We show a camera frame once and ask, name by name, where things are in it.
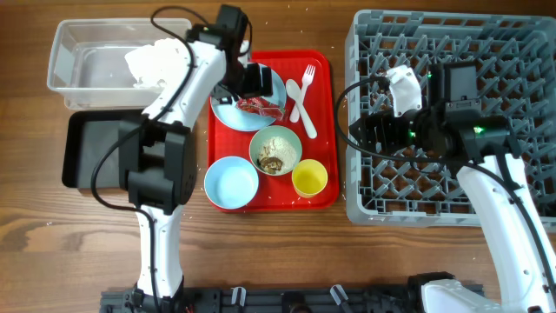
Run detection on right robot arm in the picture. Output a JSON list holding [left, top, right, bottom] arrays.
[[341, 62, 555, 312]]

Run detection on white plastic spoon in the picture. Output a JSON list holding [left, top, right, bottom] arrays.
[[286, 79, 317, 139]]

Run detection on red serving tray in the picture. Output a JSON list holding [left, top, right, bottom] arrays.
[[207, 50, 340, 213]]

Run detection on clear plastic waste bin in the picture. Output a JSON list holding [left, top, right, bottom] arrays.
[[47, 18, 175, 110]]

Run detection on white paper napkin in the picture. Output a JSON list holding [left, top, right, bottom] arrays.
[[124, 38, 189, 89]]

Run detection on rice and food scraps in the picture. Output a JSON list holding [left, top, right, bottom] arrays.
[[256, 137, 298, 175]]

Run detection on green bowl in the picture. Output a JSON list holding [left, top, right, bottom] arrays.
[[249, 125, 302, 176]]

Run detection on black waste tray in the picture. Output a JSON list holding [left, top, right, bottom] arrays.
[[62, 110, 165, 190]]

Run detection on light blue bowl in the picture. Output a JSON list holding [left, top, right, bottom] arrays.
[[204, 156, 259, 210]]

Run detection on white plastic fork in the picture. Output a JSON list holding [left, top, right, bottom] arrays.
[[289, 64, 315, 123]]

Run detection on grey dishwasher rack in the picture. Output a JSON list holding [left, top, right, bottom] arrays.
[[345, 10, 555, 232]]

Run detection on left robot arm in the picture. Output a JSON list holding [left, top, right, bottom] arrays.
[[118, 4, 273, 312]]

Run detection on red snack wrapper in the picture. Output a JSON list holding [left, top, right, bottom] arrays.
[[235, 97, 286, 121]]

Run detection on yellow cup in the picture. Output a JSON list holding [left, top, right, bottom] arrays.
[[292, 159, 328, 198]]

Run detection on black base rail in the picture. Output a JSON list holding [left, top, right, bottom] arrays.
[[99, 284, 424, 313]]

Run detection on large light blue plate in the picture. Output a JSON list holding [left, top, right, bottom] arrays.
[[210, 70, 287, 132]]

